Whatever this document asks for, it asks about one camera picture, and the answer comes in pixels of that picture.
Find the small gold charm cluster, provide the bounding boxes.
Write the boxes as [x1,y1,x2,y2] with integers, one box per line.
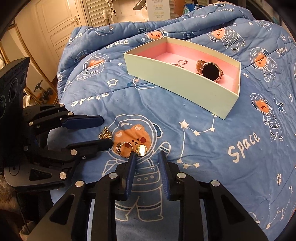
[98,126,112,140]

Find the cream panelled door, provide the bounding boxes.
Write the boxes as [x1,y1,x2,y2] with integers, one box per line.
[14,0,88,70]

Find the white leather strap watch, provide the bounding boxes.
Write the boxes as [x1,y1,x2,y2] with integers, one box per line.
[196,60,224,82]

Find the blue space bear quilt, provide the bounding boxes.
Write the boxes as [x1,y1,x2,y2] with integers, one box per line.
[57,2,295,240]

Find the wide gold ring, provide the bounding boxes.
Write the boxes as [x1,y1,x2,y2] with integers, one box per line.
[135,144,149,157]

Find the white tall cardboard box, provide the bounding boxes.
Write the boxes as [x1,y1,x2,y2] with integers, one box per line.
[146,0,171,21]

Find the pink lined jewelry box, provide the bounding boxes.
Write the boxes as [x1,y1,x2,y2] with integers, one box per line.
[124,37,241,120]

